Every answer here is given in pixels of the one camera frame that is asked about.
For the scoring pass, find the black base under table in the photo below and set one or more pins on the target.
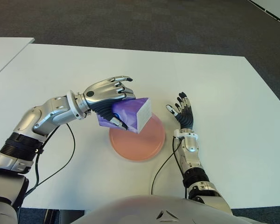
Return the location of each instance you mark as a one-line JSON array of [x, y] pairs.
[[65, 217]]

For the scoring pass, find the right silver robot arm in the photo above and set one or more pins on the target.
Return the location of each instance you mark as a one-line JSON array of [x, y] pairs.
[[191, 144]]

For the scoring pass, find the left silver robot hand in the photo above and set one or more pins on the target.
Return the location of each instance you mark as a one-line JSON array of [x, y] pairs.
[[100, 93]]

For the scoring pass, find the purple tissue paper pack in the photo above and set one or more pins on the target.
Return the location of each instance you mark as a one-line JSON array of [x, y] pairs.
[[128, 112]]

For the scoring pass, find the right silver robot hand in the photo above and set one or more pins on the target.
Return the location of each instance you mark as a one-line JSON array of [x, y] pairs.
[[186, 117]]

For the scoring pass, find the white side table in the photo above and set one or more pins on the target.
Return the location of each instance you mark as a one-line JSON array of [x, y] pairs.
[[4, 51]]

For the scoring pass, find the round pink plate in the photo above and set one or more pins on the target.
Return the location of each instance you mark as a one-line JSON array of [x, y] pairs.
[[140, 147]]

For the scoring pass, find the grey robot torso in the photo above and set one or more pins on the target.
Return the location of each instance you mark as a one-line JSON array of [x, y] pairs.
[[154, 210]]

